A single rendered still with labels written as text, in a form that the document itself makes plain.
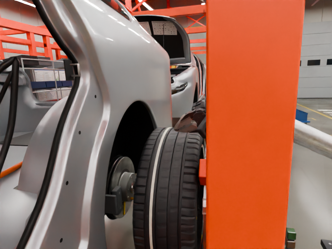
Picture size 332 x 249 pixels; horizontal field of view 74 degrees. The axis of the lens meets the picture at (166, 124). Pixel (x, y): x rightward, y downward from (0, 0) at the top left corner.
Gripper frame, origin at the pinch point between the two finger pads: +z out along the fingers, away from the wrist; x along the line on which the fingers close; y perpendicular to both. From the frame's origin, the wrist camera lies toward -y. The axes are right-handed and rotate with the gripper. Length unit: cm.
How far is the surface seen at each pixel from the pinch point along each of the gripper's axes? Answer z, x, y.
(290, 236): -15, -79, -3
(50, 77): 463, 63, 430
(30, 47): 563, 172, 562
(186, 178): 1.4, -12.3, -13.8
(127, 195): 45, -22, -3
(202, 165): -5.6, -11.1, -11.0
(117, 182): 45.4, -13.4, -1.1
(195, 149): -1.9, -10.7, -1.6
